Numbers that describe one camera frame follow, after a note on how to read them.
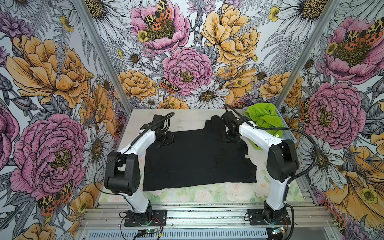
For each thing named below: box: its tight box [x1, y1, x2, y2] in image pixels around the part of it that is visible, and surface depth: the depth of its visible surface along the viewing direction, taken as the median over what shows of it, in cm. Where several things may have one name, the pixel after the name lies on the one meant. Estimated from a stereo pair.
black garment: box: [142, 115, 257, 192], surface depth 94 cm
